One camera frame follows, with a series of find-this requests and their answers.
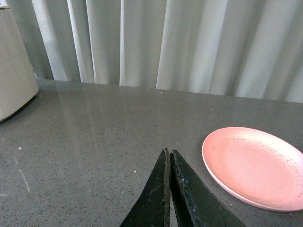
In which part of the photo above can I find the beige appliance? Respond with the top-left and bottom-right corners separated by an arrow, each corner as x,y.
0,5 -> 39,121

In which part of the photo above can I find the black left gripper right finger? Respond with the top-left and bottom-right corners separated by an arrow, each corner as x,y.
170,150 -> 245,227

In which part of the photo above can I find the white curtain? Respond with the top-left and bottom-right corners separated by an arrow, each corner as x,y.
5,0 -> 303,102

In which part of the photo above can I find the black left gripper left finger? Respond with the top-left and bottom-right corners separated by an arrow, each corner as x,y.
121,148 -> 171,227

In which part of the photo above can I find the pink plate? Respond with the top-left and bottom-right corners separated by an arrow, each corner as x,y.
202,127 -> 303,212

